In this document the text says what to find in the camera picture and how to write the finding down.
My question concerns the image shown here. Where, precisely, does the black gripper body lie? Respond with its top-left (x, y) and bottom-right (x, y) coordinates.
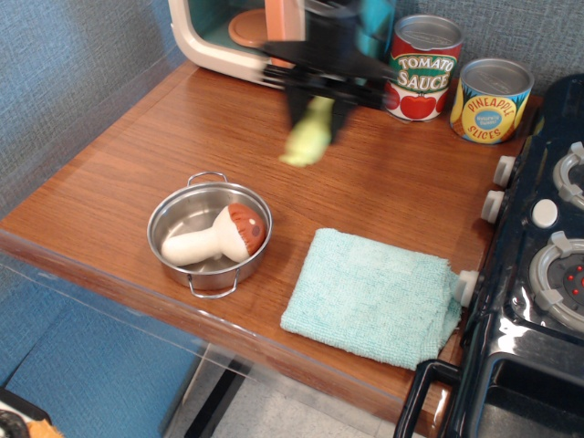
top-left (262, 17), bottom-right (397, 109)

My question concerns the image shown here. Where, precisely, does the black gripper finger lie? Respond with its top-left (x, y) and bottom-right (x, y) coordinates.
top-left (330, 99), bottom-right (358, 144)
top-left (285, 85), bottom-right (314, 128)

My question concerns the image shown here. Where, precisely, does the yellow handled metal spoon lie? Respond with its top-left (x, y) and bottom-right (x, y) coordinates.
top-left (278, 97), bottom-right (334, 168)

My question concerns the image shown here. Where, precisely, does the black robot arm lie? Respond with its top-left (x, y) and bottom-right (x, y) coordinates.
top-left (261, 1), bottom-right (398, 140)

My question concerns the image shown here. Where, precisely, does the toy microwave teal and pink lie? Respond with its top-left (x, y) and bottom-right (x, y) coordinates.
top-left (167, 0), bottom-right (397, 90)

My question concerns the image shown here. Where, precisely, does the tomato sauce can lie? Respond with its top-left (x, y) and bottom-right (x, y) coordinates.
top-left (385, 14), bottom-right (464, 121)

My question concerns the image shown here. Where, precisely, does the plush mushroom toy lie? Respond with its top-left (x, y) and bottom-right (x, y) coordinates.
top-left (161, 203), bottom-right (266, 266)

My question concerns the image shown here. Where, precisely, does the pineapple slices can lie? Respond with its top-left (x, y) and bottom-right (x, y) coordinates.
top-left (450, 58), bottom-right (534, 145)

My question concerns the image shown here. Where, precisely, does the grey stove knob upper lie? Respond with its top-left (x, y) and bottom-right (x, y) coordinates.
top-left (493, 155), bottom-right (516, 188)

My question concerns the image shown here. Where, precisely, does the grey stove knob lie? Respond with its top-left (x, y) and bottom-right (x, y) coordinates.
top-left (481, 191), bottom-right (505, 224)
top-left (493, 155), bottom-right (516, 188)
top-left (454, 270), bottom-right (479, 308)

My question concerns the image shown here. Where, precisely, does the grey stove knob middle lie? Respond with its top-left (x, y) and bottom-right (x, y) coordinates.
top-left (481, 191), bottom-right (505, 224)

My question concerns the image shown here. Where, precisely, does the light blue folded towel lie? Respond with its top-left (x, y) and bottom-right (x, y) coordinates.
top-left (280, 228), bottom-right (462, 370)

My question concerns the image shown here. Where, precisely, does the grey stove knob lower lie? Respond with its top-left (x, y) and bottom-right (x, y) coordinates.
top-left (454, 270), bottom-right (479, 308)

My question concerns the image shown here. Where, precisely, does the black toy stove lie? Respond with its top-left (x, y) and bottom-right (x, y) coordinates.
top-left (395, 74), bottom-right (583, 437)

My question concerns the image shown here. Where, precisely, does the orange fuzzy object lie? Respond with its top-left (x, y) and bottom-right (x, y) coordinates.
top-left (26, 420), bottom-right (64, 438)

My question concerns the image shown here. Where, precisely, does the metal pot with handles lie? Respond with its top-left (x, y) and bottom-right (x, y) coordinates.
top-left (147, 172), bottom-right (274, 299)

